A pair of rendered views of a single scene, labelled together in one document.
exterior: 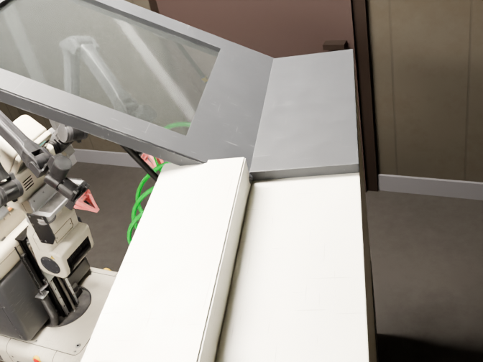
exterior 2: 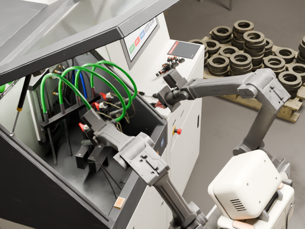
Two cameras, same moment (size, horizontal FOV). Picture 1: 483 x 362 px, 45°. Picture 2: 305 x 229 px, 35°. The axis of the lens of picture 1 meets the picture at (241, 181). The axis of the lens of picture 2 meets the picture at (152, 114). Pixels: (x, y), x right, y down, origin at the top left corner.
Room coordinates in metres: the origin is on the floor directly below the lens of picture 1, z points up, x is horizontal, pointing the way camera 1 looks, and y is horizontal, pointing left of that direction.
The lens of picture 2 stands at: (3.24, 0.65, 2.52)
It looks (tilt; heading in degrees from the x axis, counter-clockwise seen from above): 40 degrees down; 186
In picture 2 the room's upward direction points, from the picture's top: 2 degrees counter-clockwise
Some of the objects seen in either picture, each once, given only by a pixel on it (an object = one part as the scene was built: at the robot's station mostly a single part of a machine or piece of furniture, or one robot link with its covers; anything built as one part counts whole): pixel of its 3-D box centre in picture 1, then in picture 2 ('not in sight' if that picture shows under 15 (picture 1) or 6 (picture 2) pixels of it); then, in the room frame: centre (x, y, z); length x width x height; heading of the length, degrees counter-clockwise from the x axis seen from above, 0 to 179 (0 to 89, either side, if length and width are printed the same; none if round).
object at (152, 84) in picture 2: not in sight; (168, 75); (1.03, 0.52, 0.96); 0.70 x 0.22 x 0.03; 165
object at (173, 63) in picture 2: not in sight; (170, 65); (1.00, 0.53, 1.01); 0.23 x 0.11 x 0.06; 165
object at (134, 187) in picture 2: not in sight; (139, 179); (1.73, 0.42, 0.87); 0.62 x 0.04 x 0.16; 165
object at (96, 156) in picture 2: not in sight; (101, 145); (1.55, 0.22, 0.91); 0.34 x 0.10 x 0.15; 165
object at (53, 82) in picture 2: not in sight; (56, 71); (1.37, 0.00, 1.20); 0.13 x 0.03 x 0.31; 165
